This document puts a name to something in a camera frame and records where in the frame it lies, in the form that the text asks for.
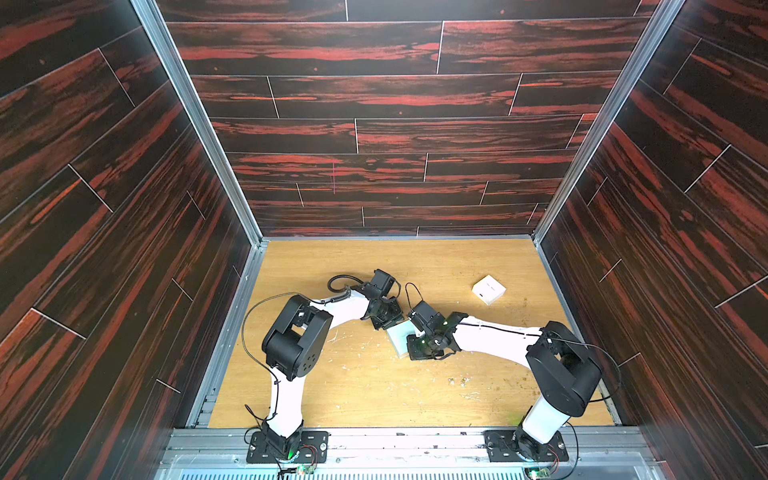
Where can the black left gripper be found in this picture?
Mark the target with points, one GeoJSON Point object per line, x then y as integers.
{"type": "Point", "coordinates": [397, 315]}

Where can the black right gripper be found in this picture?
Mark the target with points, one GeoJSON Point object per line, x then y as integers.
{"type": "Point", "coordinates": [420, 342]}

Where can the mint drawer-style jewelry box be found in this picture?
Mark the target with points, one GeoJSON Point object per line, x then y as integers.
{"type": "Point", "coordinates": [398, 336]}

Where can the small white jewelry box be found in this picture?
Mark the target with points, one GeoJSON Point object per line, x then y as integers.
{"type": "Point", "coordinates": [488, 290]}

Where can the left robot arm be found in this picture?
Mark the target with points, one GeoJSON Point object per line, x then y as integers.
{"type": "Point", "coordinates": [294, 344]}

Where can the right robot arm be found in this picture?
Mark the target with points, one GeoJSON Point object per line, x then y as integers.
{"type": "Point", "coordinates": [566, 372]}

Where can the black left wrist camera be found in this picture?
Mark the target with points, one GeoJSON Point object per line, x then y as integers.
{"type": "Point", "coordinates": [379, 286]}

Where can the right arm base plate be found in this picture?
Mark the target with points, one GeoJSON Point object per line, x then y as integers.
{"type": "Point", "coordinates": [517, 446]}

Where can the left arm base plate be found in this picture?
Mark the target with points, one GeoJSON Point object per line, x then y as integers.
{"type": "Point", "coordinates": [302, 447]}

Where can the aluminium floor rail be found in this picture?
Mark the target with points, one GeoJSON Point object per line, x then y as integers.
{"type": "Point", "coordinates": [207, 394]}

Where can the front aluminium frame rail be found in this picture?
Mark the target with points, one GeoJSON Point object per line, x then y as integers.
{"type": "Point", "coordinates": [410, 453]}

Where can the aluminium corner frame post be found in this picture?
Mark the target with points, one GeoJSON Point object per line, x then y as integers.
{"type": "Point", "coordinates": [162, 42]}

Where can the aluminium right corner post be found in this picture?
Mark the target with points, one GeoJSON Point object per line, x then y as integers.
{"type": "Point", "coordinates": [648, 43]}

